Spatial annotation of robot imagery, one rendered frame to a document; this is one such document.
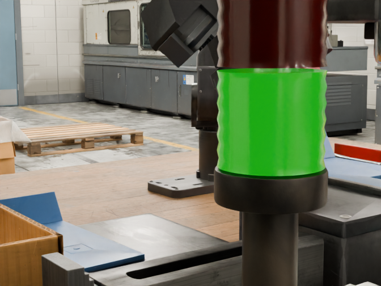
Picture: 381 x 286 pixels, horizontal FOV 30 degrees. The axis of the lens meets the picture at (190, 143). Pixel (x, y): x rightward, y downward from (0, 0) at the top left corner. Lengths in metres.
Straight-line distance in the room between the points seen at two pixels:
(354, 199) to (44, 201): 0.31
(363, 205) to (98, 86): 11.13
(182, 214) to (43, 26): 11.19
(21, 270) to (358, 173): 0.27
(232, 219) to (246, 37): 0.55
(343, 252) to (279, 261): 0.20
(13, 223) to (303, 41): 0.34
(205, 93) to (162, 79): 8.86
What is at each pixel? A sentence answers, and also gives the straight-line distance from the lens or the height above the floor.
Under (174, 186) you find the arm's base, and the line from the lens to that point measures 0.89.
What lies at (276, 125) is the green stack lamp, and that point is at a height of 1.07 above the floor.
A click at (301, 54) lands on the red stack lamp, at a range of 0.23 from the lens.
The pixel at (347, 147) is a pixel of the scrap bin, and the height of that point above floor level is 0.96.
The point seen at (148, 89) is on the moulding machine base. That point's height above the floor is 0.35.
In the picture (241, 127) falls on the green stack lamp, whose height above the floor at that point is 1.07.
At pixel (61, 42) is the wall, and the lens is 12.06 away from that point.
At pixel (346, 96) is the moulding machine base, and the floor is 0.44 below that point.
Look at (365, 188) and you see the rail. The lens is 0.52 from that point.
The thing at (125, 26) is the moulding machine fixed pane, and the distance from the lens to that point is 10.76.
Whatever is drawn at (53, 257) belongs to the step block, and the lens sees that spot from 0.36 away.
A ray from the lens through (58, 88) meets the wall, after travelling 12.06.
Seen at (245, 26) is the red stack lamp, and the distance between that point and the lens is 0.23.
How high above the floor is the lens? 1.10
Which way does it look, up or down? 9 degrees down
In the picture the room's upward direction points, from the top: straight up
